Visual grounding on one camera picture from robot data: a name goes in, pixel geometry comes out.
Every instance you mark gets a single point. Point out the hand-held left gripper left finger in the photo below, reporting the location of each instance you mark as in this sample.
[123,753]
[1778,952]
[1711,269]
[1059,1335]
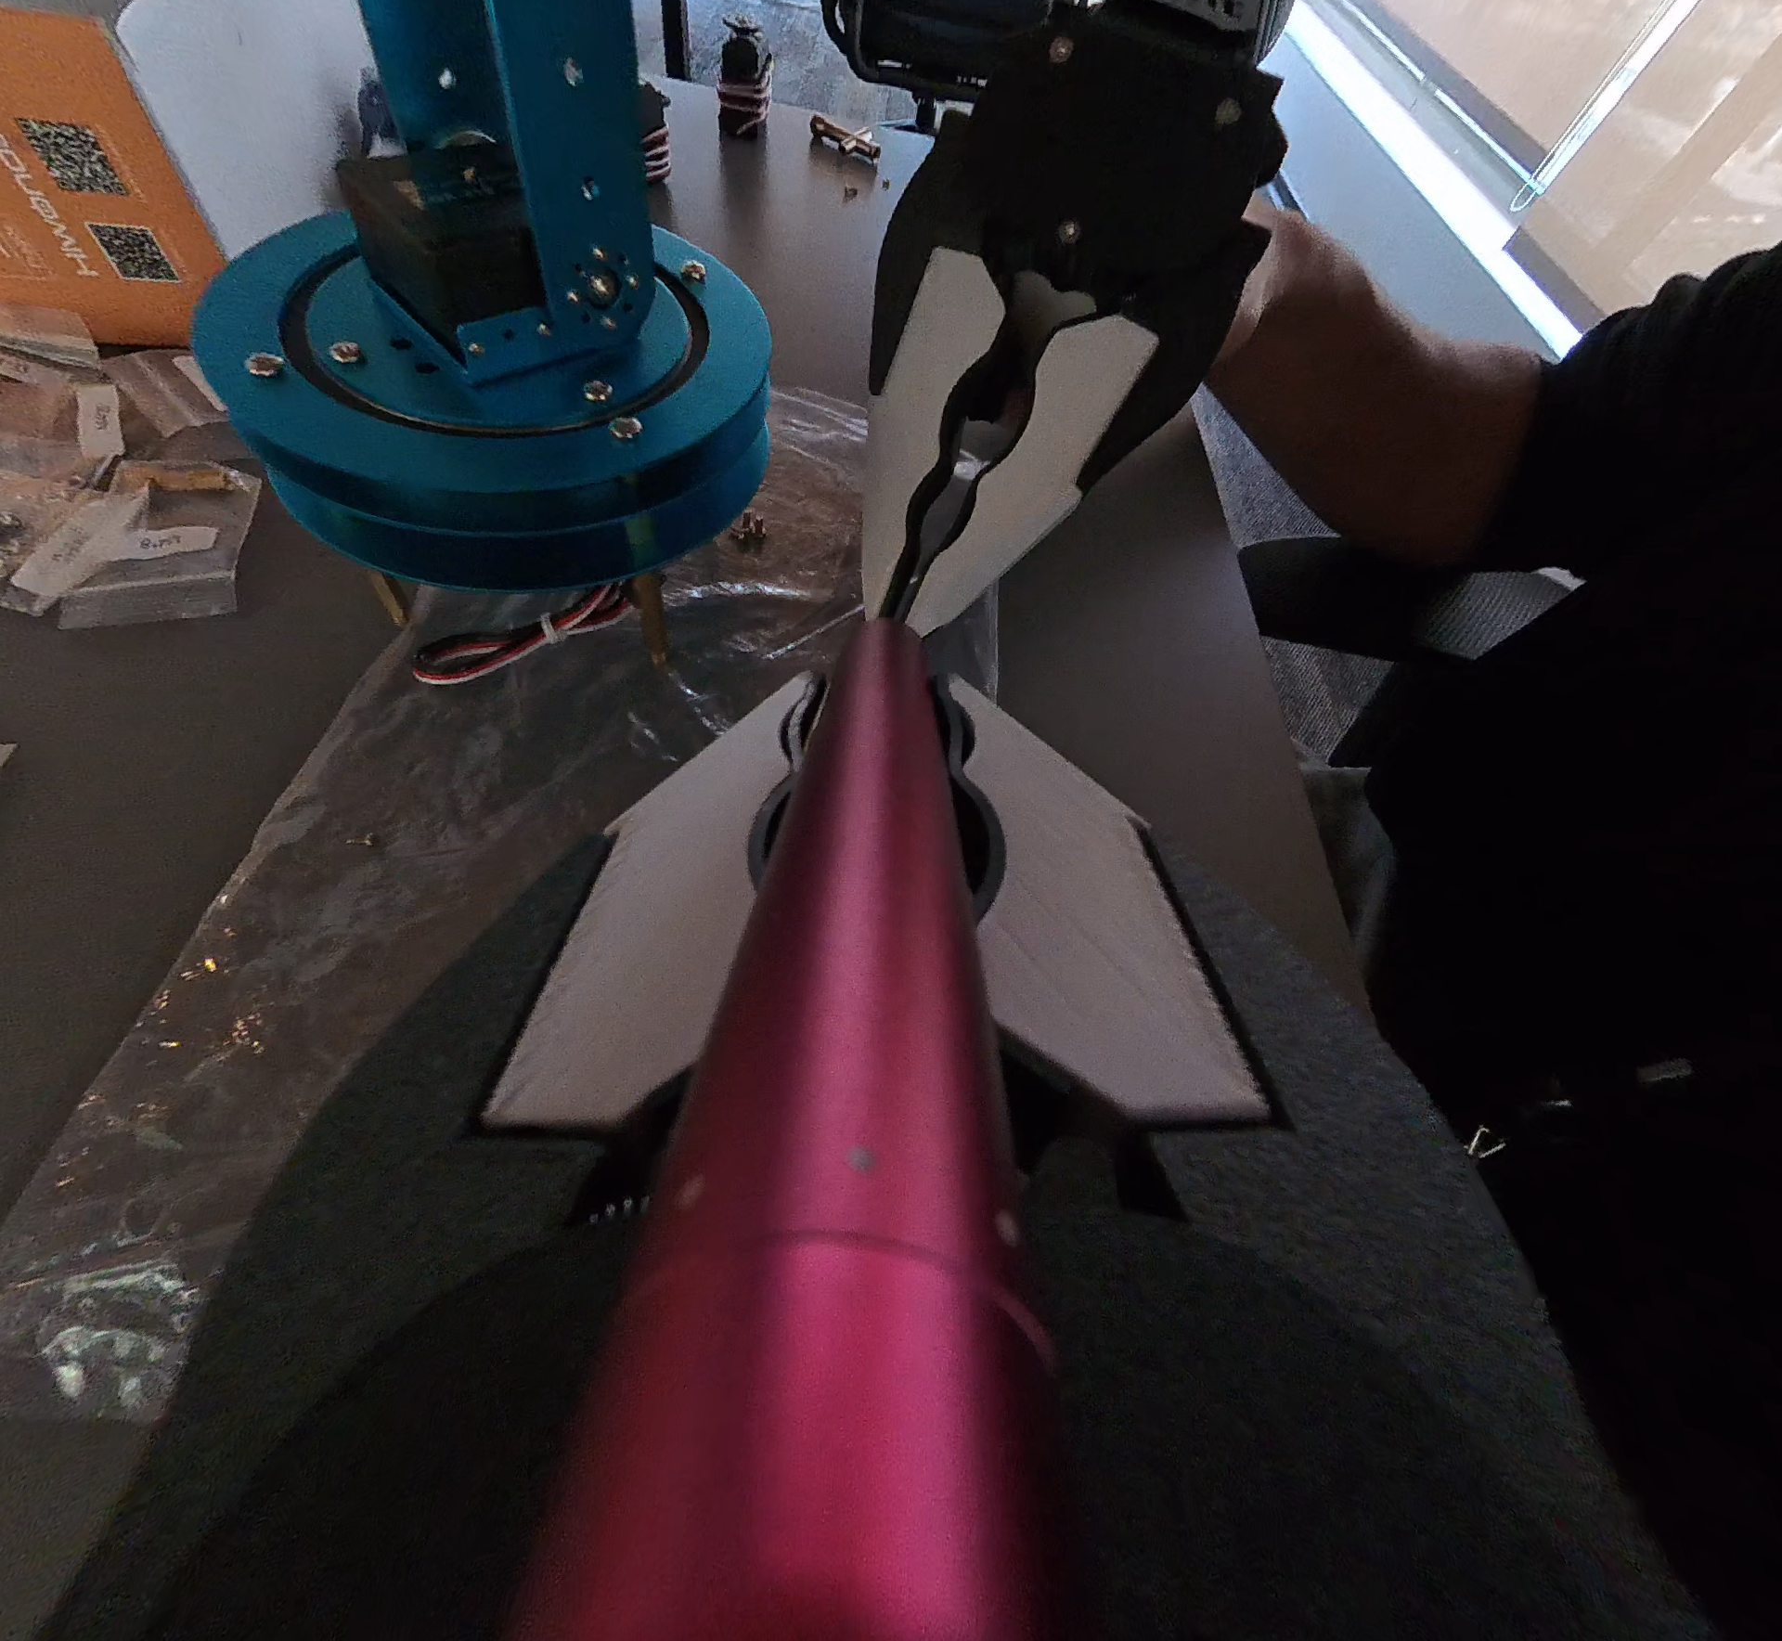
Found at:
[626,973]

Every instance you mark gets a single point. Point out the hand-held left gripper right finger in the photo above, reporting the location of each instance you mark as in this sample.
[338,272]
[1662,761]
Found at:
[1114,973]

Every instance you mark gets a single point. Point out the blue toy robot arm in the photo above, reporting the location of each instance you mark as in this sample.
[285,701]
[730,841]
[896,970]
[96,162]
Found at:
[487,445]

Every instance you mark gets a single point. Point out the large clear plastic bag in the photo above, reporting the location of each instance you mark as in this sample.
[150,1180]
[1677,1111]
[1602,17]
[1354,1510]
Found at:
[349,904]

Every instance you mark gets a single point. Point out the pile of small parts bags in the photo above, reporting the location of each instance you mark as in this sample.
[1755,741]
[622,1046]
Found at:
[138,543]

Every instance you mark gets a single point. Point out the magenta metal screwdriver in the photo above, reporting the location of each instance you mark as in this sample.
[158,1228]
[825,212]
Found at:
[835,1251]

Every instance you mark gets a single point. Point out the black servo motor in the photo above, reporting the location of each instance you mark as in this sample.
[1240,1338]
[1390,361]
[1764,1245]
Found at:
[745,89]
[656,138]

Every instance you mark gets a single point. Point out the white board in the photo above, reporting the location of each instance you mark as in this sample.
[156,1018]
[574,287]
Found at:
[236,11]

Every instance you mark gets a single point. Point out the person's right hand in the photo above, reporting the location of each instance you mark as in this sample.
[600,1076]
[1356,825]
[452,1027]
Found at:
[1294,292]

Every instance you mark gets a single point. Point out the orange cardboard box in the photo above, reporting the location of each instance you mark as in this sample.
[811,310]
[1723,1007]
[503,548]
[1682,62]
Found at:
[138,97]

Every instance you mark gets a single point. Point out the small copper metal part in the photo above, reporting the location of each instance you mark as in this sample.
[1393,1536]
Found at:
[849,138]

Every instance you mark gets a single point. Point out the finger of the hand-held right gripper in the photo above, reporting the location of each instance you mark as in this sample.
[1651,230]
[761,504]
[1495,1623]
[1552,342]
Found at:
[1072,417]
[911,417]

